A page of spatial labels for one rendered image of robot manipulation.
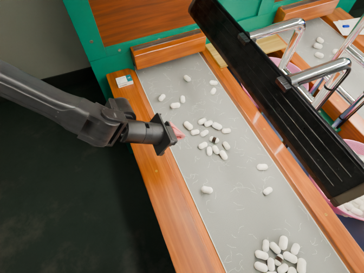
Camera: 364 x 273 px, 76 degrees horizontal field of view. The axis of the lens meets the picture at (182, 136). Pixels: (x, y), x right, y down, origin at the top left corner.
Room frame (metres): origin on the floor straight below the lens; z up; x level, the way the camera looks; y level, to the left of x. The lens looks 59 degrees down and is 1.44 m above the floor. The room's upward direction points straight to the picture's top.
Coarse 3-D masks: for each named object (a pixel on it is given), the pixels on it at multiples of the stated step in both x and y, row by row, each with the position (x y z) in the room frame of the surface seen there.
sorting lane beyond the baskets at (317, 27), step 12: (312, 24) 1.07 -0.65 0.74; (324, 24) 1.07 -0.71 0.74; (288, 36) 0.97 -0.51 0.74; (312, 36) 0.97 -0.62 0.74; (324, 36) 0.97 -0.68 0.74; (336, 36) 0.97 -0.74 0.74; (300, 48) 0.89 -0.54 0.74; (312, 48) 0.89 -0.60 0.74; (324, 48) 0.89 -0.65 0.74; (336, 48) 0.89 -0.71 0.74; (312, 60) 0.81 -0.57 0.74; (324, 60) 0.81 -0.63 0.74; (360, 72) 0.74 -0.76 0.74; (348, 84) 0.66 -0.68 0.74; (360, 84) 0.66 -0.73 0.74; (360, 108) 0.54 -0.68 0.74
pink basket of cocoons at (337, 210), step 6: (348, 144) 0.38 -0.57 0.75; (354, 144) 0.38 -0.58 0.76; (360, 144) 0.37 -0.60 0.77; (354, 150) 0.36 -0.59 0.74; (360, 150) 0.36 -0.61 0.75; (312, 180) 0.26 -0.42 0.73; (324, 198) 0.20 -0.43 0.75; (330, 204) 0.18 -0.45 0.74; (336, 210) 0.16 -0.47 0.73; (342, 210) 0.15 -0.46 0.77; (354, 216) 0.14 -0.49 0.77
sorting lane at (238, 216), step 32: (160, 64) 0.78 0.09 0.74; (192, 64) 0.78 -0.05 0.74; (192, 96) 0.60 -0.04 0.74; (224, 96) 0.60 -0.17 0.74; (192, 128) 0.45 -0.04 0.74; (192, 160) 0.32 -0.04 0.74; (224, 160) 0.32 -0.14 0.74; (256, 160) 0.32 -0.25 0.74; (192, 192) 0.22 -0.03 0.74; (224, 192) 0.22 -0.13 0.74; (256, 192) 0.22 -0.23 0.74; (288, 192) 0.22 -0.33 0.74; (224, 224) 0.12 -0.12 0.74; (256, 224) 0.12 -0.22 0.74; (288, 224) 0.12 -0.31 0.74; (224, 256) 0.04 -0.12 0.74; (320, 256) 0.04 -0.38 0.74
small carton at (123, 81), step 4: (124, 76) 0.66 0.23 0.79; (128, 76) 0.66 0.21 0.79; (116, 80) 0.64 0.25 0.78; (120, 80) 0.64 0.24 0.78; (124, 80) 0.64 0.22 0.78; (128, 80) 0.64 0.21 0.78; (132, 80) 0.65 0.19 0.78; (120, 84) 0.63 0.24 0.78; (124, 84) 0.63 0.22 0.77; (128, 84) 0.64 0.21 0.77
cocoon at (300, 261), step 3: (300, 258) 0.03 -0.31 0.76; (297, 261) 0.03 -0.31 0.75; (300, 261) 0.03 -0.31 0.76; (303, 261) 0.03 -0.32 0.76; (297, 264) 0.02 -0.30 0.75; (300, 264) 0.02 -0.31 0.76; (303, 264) 0.02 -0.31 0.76; (297, 267) 0.01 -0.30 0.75; (300, 267) 0.01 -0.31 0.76; (303, 267) 0.01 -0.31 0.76; (297, 270) 0.01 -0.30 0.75; (300, 270) 0.01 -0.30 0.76; (303, 270) 0.01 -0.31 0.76
